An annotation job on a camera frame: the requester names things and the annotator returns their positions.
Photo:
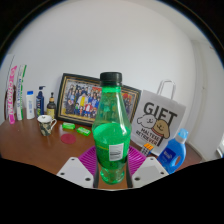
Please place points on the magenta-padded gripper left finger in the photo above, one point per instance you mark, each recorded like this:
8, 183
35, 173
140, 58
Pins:
75, 170

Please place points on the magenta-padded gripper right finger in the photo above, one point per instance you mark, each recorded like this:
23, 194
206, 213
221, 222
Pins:
148, 169

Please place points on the green plastic drink bottle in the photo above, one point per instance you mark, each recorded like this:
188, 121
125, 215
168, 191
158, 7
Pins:
111, 136

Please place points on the colourful puzzle cube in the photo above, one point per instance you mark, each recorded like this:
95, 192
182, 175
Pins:
147, 150

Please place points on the blue detergent bottle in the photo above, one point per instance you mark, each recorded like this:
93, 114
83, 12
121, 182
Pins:
173, 155

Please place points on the flat round red coaster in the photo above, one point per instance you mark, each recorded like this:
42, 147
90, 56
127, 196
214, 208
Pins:
68, 138

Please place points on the small green box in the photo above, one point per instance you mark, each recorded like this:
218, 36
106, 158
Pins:
68, 126
83, 131

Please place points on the patterned ceramic mug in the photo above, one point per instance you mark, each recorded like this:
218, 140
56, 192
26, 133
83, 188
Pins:
45, 126

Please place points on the white paper gift bag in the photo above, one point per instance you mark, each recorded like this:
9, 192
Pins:
160, 116

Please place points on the brown pump bottle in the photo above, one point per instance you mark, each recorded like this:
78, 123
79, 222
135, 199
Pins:
51, 110

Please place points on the framed group photo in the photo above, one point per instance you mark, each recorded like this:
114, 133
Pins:
76, 98

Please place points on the dark blue pump bottle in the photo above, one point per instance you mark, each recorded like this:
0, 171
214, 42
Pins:
40, 103

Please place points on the white lotion bottle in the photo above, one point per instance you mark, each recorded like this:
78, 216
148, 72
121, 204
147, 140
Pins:
30, 106

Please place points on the green and white long box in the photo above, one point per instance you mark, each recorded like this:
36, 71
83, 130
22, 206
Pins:
20, 95

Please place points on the pink and white long box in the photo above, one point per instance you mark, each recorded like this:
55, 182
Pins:
12, 96

